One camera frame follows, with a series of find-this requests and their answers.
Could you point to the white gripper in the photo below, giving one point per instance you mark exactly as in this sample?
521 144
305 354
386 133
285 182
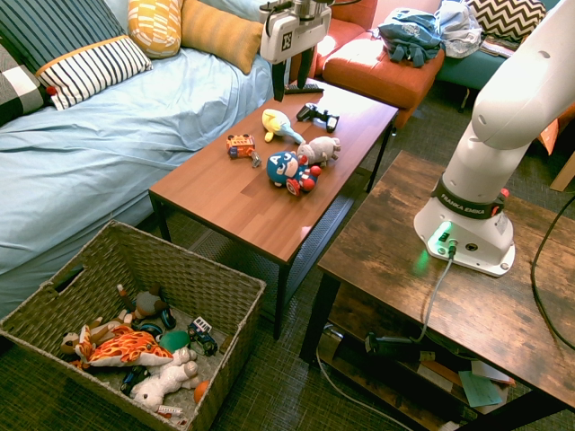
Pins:
292 36

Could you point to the orange toy car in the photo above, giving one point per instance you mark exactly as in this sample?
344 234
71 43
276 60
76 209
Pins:
240 146

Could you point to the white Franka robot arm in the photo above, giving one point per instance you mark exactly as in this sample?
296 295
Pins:
507 90

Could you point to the woven wicker basket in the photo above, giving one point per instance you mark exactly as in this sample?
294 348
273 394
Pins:
179 269

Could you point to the grey crocheted toy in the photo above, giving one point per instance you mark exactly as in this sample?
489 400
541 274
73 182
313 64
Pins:
148 303

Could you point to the blue toy jeep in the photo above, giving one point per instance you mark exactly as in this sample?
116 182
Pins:
202 334

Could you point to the dark blue toy car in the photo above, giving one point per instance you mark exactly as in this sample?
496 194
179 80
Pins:
132 379

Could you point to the red white toy fire truck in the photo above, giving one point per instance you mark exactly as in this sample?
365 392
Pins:
170 409

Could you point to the black remote control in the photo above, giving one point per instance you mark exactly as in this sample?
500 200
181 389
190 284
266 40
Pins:
305 89

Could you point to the black game controller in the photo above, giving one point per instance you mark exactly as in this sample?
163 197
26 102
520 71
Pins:
316 114

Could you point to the yellow and blue plush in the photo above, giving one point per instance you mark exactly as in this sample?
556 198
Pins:
278 123

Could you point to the orange sofa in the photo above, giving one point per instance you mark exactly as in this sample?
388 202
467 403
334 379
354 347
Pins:
348 27

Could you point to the grey plush animal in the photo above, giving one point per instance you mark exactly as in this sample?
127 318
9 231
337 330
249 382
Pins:
319 148

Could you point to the mustard yellow pillow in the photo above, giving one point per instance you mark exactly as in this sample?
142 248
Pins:
220 33

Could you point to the orange ottoman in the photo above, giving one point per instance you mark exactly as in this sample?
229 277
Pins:
382 81

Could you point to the Captain America plush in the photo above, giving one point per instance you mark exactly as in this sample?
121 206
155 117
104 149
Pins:
283 166

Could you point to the blue clothes pile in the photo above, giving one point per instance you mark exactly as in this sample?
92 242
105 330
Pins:
409 31

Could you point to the yellow white patterned pillow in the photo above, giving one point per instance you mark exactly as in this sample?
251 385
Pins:
155 27

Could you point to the teal bench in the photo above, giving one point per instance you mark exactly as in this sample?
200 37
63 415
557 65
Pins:
462 72

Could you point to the light blue clothing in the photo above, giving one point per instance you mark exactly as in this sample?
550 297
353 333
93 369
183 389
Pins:
458 27

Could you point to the sofa with light blue sheet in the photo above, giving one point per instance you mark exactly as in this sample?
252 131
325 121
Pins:
112 148

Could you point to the rustic dark wooden table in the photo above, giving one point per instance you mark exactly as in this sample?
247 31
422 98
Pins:
382 251

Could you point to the white navy striped pillow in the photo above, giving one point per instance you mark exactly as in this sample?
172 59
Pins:
90 67

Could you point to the black white chevron pillow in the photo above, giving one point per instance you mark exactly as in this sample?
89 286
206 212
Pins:
507 15

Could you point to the dark teal striped pillow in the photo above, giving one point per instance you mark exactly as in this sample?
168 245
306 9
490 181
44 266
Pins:
45 27

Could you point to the orange cardboard box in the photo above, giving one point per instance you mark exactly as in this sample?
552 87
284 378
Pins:
554 130

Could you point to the black blue headphones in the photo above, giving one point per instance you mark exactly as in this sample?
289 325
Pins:
167 316

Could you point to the black white checkered pillow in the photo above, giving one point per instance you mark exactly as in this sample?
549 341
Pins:
18 90

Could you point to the black power adapter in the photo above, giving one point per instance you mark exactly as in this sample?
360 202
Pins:
391 346

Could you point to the green ball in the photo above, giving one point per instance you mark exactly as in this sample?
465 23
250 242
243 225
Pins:
175 340

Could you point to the orange flame pattern plush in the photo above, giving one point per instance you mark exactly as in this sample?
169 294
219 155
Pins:
126 345

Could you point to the orange ball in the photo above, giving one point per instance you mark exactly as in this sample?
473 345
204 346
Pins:
201 391

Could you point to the white unicorn plush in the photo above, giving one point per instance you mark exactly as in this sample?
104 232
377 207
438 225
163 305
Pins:
166 379

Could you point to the brown plush animal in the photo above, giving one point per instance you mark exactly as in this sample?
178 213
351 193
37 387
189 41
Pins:
72 343

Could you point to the green paper sheet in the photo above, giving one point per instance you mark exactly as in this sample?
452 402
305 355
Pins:
478 388

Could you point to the wooden coffee table black frame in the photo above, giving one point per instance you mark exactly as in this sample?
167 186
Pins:
233 202

